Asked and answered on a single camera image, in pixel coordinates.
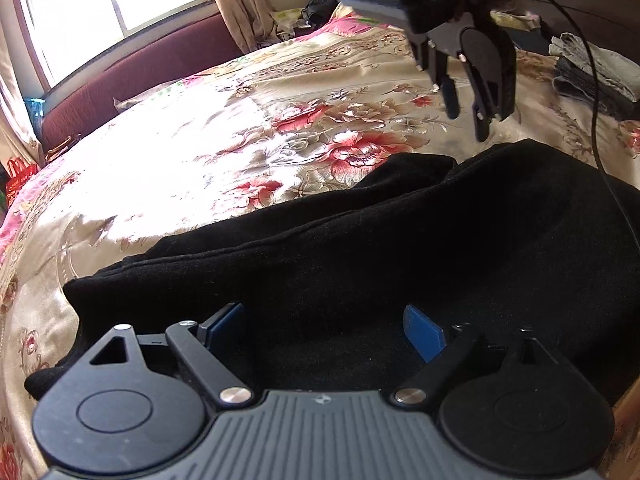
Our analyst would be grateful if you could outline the dark wooden furniture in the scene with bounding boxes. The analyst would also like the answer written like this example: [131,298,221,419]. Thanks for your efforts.
[520,0,640,63]

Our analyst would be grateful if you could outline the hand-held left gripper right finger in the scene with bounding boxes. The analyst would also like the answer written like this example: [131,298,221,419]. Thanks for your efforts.
[392,304,558,406]

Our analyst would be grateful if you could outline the tan bag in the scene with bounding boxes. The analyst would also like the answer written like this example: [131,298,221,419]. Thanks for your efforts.
[44,132,83,163]

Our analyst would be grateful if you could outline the pale plastic bag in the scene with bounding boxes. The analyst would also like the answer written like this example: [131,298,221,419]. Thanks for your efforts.
[272,7,311,41]

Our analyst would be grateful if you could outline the black bag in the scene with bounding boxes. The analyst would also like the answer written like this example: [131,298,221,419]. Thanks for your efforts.
[302,0,346,28]

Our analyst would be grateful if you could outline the window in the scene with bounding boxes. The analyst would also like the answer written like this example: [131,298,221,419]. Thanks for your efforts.
[15,0,213,91]

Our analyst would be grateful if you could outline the floral satin bedspread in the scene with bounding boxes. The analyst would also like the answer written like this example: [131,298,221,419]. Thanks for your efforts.
[0,2,640,480]

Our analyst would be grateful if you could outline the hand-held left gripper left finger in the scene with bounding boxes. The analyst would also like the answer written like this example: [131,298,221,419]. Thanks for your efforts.
[89,302,253,407]

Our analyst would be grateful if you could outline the black pants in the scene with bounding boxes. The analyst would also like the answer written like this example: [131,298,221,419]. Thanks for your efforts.
[24,139,640,411]

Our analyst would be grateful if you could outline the dark grey folded garment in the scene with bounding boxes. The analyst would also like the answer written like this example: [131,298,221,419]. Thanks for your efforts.
[554,56,640,122]

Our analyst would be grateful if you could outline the beige curtain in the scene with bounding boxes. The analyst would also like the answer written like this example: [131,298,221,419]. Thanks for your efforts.
[192,0,281,53]
[0,25,43,171]

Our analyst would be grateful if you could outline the black cable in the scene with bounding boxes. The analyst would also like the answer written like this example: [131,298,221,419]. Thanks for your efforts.
[355,0,640,248]

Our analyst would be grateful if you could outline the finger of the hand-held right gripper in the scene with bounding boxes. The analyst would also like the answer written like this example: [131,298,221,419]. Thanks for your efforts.
[465,72,517,142]
[412,35,461,120]

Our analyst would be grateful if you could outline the maroon padded headboard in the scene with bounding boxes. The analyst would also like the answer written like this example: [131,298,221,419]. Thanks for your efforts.
[40,12,246,153]

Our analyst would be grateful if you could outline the red bag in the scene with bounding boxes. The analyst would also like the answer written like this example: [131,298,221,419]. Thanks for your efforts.
[5,157,41,206]

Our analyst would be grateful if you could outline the light grey folded garment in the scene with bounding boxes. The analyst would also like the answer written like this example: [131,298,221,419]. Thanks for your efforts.
[549,32,638,92]

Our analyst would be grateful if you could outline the blue plastic container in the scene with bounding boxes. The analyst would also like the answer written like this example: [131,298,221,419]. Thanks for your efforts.
[25,97,46,131]

